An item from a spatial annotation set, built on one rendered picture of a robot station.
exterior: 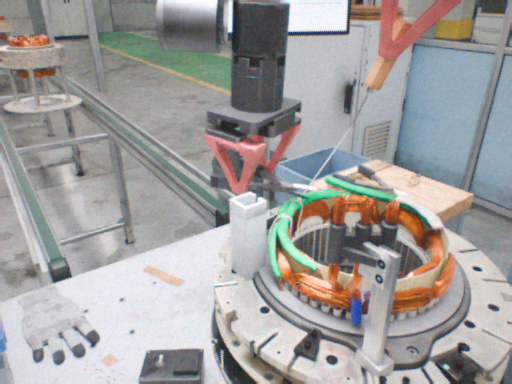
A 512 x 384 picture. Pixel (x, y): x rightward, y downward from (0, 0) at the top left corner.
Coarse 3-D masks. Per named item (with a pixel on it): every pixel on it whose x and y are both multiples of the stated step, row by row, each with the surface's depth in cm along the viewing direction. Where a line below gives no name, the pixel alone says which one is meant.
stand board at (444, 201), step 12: (396, 168) 79; (360, 180) 74; (384, 180) 74; (396, 180) 74; (408, 180) 74; (420, 180) 74; (432, 180) 74; (408, 192) 70; (420, 192) 70; (432, 192) 70; (444, 192) 70; (456, 192) 70; (432, 204) 66; (444, 204) 66; (456, 204) 66; (468, 204) 69; (444, 216) 65
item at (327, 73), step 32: (352, 32) 246; (288, 64) 302; (320, 64) 274; (352, 64) 252; (288, 96) 311; (320, 96) 282; (352, 96) 258; (384, 96) 270; (320, 128) 290; (352, 128) 267; (384, 128) 281; (384, 160) 297
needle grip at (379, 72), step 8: (400, 24) 34; (408, 24) 34; (400, 32) 34; (376, 64) 36; (384, 64) 36; (392, 64) 36; (376, 72) 36; (384, 72) 36; (368, 80) 37; (376, 80) 36; (384, 80) 37; (376, 88) 37
